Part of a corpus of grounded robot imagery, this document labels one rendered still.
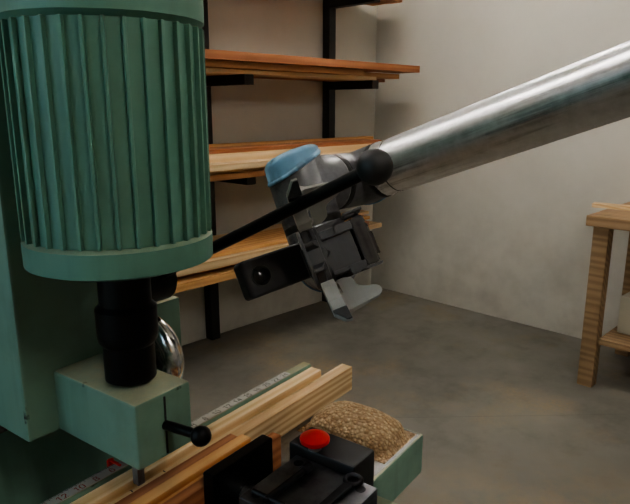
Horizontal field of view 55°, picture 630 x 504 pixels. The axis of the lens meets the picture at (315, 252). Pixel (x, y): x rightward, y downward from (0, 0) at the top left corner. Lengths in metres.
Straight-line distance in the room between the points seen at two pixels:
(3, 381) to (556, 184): 3.46
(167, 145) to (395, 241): 4.03
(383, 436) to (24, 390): 0.44
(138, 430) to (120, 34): 0.36
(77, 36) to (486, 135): 0.54
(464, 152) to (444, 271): 3.46
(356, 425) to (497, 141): 0.42
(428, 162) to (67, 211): 0.54
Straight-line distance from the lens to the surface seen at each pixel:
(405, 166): 0.93
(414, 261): 4.45
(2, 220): 0.66
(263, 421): 0.84
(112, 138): 0.52
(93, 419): 0.68
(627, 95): 0.80
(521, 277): 4.05
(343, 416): 0.86
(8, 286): 0.67
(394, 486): 0.86
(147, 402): 0.62
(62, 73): 0.53
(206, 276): 3.02
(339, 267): 0.70
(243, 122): 3.69
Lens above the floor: 1.34
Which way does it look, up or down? 13 degrees down
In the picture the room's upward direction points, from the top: straight up
